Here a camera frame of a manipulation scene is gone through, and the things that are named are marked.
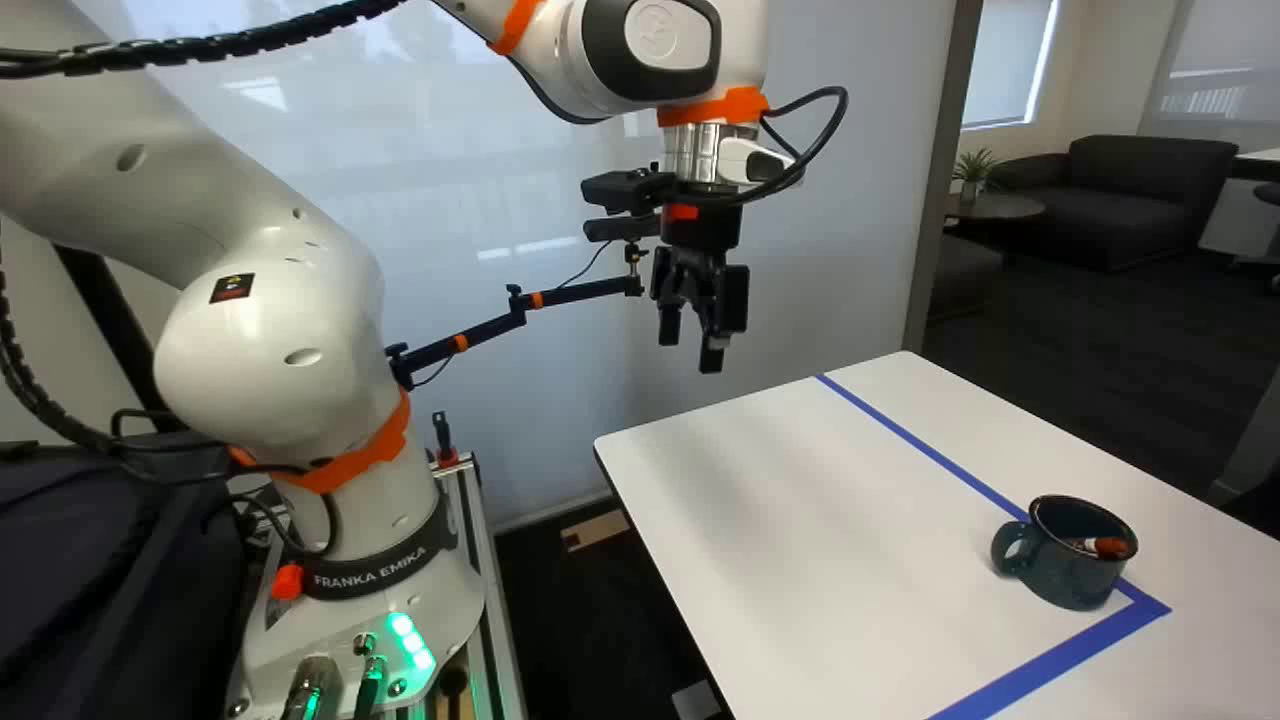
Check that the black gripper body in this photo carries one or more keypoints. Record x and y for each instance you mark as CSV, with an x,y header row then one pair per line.
x,y
692,266

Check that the red orange marker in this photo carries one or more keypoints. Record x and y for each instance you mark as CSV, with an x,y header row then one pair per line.
x,y
1111,546

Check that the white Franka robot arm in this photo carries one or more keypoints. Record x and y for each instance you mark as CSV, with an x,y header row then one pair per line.
x,y
265,332

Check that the brown cardboard piece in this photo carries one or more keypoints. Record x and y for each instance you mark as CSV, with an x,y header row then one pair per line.
x,y
593,531

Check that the long blue tape strip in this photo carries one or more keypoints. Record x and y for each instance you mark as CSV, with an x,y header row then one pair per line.
x,y
934,448

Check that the small green potted plant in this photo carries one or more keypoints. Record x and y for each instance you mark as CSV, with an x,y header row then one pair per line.
x,y
974,170

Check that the round dark side table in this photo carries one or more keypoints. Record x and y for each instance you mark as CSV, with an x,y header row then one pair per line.
x,y
996,208

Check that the dark blue ceramic mug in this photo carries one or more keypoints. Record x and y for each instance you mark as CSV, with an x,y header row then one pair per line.
x,y
1062,565

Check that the black sofa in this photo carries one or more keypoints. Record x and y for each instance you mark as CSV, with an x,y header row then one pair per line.
x,y
1135,195

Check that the short blue tape strip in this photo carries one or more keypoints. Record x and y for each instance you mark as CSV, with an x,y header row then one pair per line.
x,y
1052,664

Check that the black diagonal pole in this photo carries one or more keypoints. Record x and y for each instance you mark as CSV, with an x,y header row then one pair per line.
x,y
121,344

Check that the black fabric bag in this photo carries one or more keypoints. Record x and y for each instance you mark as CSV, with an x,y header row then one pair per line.
x,y
94,586

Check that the black external camera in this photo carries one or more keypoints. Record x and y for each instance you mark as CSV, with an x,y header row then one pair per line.
x,y
618,231

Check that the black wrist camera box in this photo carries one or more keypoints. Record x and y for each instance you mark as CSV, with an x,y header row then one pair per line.
x,y
640,190

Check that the black articulated camera mount arm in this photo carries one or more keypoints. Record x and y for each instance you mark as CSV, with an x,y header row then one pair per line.
x,y
495,325

